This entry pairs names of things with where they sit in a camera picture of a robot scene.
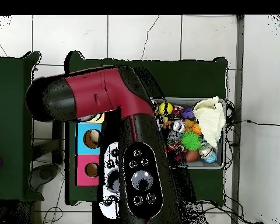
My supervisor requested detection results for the crushed silver can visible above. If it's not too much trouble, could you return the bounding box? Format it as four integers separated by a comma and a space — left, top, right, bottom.
171, 120, 187, 134

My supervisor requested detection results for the wooden box with three holes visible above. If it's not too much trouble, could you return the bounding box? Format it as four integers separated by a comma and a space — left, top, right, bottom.
74, 113, 106, 187

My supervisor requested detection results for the shallow metal mesh bin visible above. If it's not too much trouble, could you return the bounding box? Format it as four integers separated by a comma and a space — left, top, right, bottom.
152, 96, 226, 170

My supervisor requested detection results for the yellow smiley ball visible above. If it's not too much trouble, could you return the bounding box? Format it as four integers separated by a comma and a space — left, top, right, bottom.
158, 101, 173, 116

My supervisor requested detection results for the green puffer ball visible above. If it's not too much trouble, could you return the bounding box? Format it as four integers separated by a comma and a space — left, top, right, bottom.
181, 131, 202, 152

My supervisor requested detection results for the small orange basketball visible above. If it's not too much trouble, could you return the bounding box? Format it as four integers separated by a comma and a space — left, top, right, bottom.
191, 123, 202, 136

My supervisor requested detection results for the cream knitted cloth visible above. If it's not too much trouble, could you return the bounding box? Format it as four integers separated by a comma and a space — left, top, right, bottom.
192, 96, 226, 148

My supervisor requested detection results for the grey rounded floor object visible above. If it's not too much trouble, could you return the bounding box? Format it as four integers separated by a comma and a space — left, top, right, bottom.
29, 163, 60, 191

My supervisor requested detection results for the grey metal pole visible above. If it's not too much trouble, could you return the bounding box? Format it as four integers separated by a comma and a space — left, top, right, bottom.
230, 15, 245, 224

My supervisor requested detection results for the black cable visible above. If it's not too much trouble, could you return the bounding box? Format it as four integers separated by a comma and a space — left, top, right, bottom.
226, 119, 280, 127

